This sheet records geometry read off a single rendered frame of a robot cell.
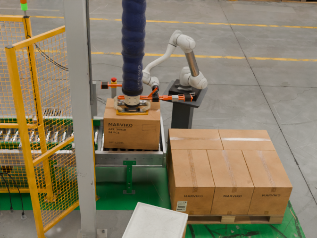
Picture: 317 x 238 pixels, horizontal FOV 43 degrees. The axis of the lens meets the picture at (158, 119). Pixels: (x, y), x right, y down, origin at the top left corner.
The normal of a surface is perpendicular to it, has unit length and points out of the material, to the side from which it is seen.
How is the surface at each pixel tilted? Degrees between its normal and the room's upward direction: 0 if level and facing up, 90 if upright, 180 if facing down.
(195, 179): 0
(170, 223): 0
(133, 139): 90
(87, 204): 90
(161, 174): 0
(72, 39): 90
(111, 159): 90
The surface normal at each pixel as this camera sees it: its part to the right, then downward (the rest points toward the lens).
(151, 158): 0.05, 0.56
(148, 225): 0.05, -0.83
